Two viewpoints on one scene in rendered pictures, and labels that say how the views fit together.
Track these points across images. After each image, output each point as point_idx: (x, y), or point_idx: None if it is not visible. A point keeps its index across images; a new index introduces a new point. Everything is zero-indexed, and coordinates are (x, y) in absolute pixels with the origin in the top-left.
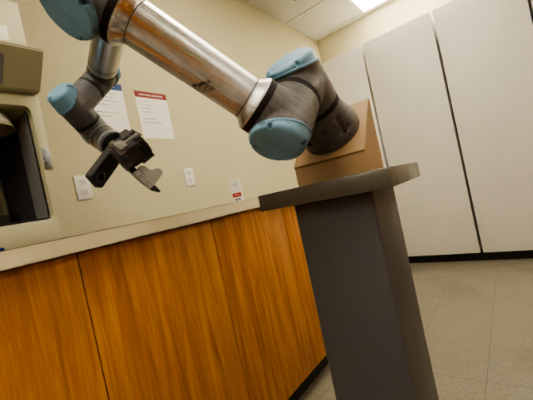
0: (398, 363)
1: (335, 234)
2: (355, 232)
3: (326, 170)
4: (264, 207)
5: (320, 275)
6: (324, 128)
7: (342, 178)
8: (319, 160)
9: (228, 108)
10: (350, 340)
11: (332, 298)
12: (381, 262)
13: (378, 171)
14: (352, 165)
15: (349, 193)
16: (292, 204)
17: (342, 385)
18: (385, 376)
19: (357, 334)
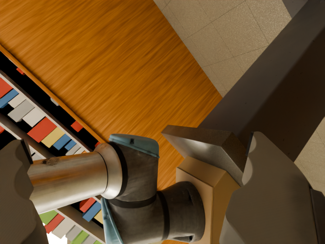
0: (257, 61)
1: (223, 119)
2: (213, 119)
3: (199, 169)
4: (225, 133)
5: (259, 95)
6: (166, 188)
7: (171, 134)
8: (194, 178)
9: (89, 155)
10: (276, 61)
11: (265, 82)
12: (218, 104)
13: (163, 132)
14: (188, 163)
15: (178, 126)
16: (204, 129)
17: (312, 32)
18: (272, 52)
19: (268, 66)
